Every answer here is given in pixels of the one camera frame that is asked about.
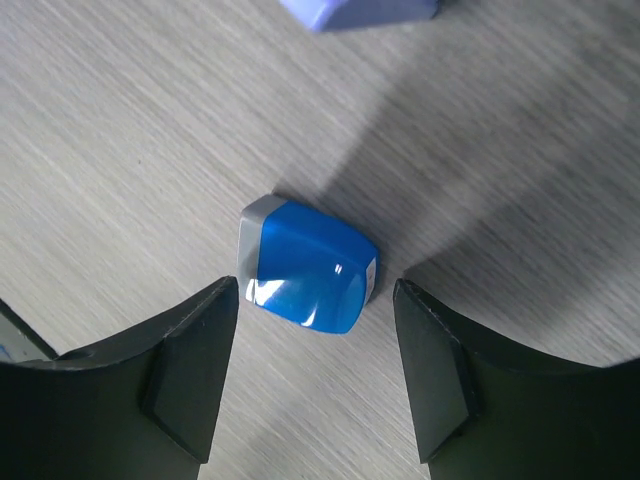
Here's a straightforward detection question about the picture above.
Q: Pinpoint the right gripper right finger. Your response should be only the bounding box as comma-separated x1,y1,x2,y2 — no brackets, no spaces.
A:
393,279,639,479

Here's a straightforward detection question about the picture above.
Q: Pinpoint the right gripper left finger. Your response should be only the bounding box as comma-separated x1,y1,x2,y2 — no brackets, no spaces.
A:
1,276,239,479

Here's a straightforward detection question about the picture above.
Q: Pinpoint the blue stamp block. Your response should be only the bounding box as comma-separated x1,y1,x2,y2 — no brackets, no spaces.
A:
237,194,380,334

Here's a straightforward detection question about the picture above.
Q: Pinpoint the purple drawer bin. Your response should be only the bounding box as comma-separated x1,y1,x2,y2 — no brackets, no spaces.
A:
279,0,441,32

